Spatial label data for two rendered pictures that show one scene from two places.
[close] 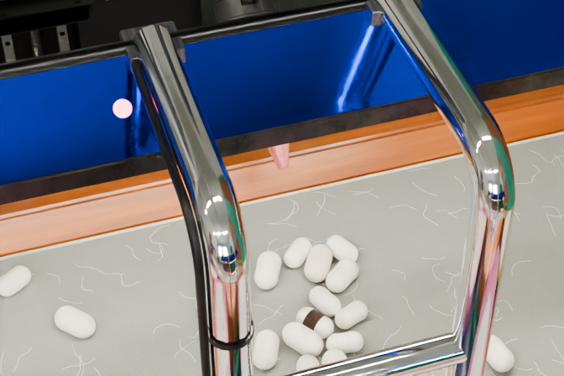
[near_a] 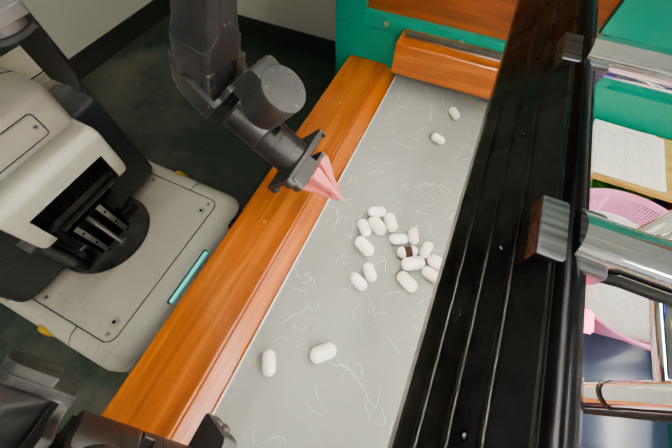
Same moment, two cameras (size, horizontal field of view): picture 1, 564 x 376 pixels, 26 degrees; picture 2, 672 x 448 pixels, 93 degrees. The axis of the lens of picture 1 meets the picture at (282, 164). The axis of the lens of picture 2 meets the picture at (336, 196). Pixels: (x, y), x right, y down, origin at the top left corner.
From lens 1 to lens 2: 0.72 m
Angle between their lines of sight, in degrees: 33
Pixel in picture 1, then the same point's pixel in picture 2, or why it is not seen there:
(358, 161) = (336, 169)
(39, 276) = (273, 345)
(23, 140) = not seen: outside the picture
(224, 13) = (267, 146)
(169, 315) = (350, 303)
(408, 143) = (345, 147)
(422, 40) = not seen: outside the picture
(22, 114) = not seen: outside the picture
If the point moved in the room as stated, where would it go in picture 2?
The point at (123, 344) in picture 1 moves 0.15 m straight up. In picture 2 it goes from (350, 337) to (356, 318)
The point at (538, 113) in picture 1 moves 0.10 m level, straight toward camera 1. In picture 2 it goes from (370, 102) to (398, 131)
